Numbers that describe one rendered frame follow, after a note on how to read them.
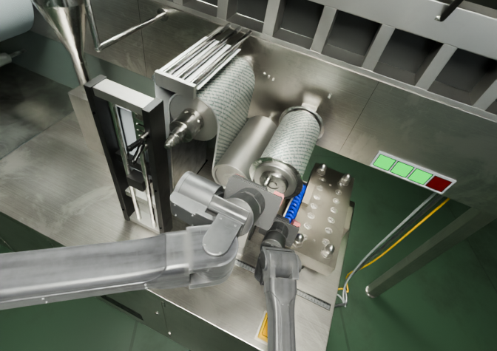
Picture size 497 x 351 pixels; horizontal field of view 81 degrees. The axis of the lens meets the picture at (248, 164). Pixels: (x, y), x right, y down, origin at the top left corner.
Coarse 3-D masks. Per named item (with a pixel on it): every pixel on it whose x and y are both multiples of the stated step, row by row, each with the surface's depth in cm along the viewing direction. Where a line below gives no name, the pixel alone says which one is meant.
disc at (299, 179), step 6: (258, 162) 74; (264, 162) 73; (270, 162) 72; (276, 162) 72; (282, 162) 71; (252, 168) 77; (288, 168) 71; (294, 168) 71; (252, 174) 78; (294, 174) 72; (252, 180) 80; (300, 180) 72; (300, 186) 74; (294, 192) 76; (288, 198) 79
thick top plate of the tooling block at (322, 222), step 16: (320, 176) 110; (336, 176) 111; (320, 192) 104; (336, 192) 105; (304, 208) 98; (320, 208) 99; (336, 208) 101; (304, 224) 94; (320, 224) 95; (336, 224) 96; (304, 240) 90; (320, 240) 91; (336, 240) 92; (304, 256) 88; (320, 256) 88; (336, 256) 88; (320, 272) 90
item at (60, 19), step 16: (48, 16) 76; (64, 16) 76; (80, 16) 79; (64, 32) 80; (80, 32) 83; (80, 48) 87; (80, 64) 91; (80, 80) 95; (80, 96) 97; (80, 112) 103; (96, 128) 105; (96, 144) 113
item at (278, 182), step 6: (264, 174) 73; (270, 174) 72; (276, 174) 72; (264, 180) 75; (276, 180) 73; (282, 180) 72; (270, 186) 76; (276, 186) 75; (282, 186) 74; (282, 192) 75
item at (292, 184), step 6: (258, 168) 74; (264, 168) 73; (270, 168) 73; (276, 168) 72; (282, 168) 71; (258, 174) 76; (282, 174) 72; (288, 174) 71; (258, 180) 77; (288, 180) 73; (294, 180) 72; (288, 186) 74; (294, 186) 73; (288, 192) 76
